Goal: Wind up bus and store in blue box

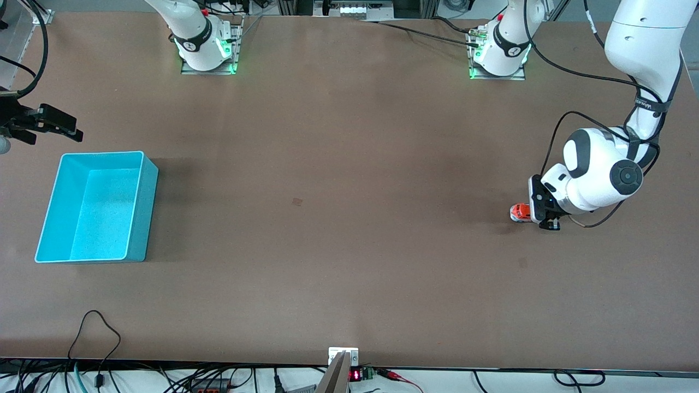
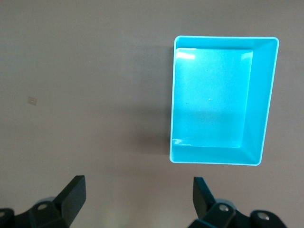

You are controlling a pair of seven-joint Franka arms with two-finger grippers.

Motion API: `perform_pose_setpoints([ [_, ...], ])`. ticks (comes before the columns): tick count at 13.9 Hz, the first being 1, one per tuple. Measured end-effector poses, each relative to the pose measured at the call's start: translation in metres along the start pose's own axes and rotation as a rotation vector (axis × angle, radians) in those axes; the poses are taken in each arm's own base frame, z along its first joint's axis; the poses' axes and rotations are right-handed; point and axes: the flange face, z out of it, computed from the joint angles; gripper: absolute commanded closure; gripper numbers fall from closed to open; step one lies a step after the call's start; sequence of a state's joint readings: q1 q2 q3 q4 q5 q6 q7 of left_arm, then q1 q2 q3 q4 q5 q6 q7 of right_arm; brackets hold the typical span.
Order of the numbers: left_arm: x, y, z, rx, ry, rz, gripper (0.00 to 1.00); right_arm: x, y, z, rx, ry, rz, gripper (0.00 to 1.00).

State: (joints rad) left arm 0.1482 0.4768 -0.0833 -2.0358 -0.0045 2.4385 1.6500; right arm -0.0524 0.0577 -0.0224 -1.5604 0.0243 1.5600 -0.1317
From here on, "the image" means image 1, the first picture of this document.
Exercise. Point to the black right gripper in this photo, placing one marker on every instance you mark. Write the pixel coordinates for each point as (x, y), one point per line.
(12, 115)

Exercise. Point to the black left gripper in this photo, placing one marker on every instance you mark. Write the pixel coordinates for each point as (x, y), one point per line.
(556, 212)

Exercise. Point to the orange toy bus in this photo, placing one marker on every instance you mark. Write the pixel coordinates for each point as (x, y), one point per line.
(521, 213)

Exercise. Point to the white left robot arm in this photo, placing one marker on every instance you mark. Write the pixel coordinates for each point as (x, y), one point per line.
(644, 33)

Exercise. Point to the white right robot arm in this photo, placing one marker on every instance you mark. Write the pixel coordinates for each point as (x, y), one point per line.
(191, 27)

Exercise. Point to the blue plastic box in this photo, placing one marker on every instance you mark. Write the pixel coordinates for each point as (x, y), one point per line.
(98, 213)

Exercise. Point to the red digit display module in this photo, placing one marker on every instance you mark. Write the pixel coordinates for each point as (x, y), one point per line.
(357, 375)

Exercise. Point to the white mounting plate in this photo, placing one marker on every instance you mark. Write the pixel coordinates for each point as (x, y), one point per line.
(336, 353)

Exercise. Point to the grey metal bar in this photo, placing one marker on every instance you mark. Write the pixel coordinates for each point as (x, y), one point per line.
(334, 379)

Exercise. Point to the orange connector block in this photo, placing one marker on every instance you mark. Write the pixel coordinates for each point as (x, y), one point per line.
(210, 383)

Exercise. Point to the aluminium profile rail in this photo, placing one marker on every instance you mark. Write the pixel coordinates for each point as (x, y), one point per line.
(16, 33)

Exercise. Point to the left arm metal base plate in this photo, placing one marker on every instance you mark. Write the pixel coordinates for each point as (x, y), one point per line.
(519, 76)

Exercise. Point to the aluminium frame rack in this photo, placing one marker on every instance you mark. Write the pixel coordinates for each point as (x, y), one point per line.
(355, 8)

